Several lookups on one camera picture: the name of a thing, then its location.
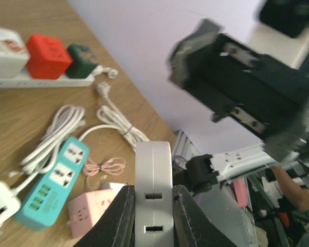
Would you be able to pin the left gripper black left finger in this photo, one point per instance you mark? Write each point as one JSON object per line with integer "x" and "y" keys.
{"x": 116, "y": 226}

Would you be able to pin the white square charger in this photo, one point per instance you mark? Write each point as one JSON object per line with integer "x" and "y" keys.
{"x": 154, "y": 224}

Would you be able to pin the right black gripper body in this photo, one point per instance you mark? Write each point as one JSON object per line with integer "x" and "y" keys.
{"x": 269, "y": 91}

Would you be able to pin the red cube adapter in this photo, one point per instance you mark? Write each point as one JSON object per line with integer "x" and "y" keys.
{"x": 49, "y": 58}

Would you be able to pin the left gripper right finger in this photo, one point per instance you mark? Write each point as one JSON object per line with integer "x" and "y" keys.
{"x": 191, "y": 225}

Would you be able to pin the dark green cube adapter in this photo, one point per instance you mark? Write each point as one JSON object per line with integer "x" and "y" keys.
{"x": 83, "y": 61}

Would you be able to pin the person forearm in background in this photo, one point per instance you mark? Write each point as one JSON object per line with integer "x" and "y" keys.
{"x": 298, "y": 196}

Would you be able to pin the long white power strip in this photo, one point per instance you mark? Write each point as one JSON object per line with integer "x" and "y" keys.
{"x": 24, "y": 81}

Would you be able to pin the pink cube adapter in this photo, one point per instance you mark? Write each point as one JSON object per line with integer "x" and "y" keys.
{"x": 85, "y": 210}

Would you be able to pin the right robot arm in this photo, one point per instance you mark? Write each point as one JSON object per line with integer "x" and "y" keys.
{"x": 287, "y": 146}

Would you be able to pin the teal power strip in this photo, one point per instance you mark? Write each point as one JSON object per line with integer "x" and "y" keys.
{"x": 43, "y": 204}

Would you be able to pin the white cartoon cube adapter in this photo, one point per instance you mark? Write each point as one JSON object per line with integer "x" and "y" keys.
{"x": 14, "y": 54}

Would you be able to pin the white power strip centre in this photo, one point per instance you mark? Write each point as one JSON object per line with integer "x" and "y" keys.
{"x": 9, "y": 202}

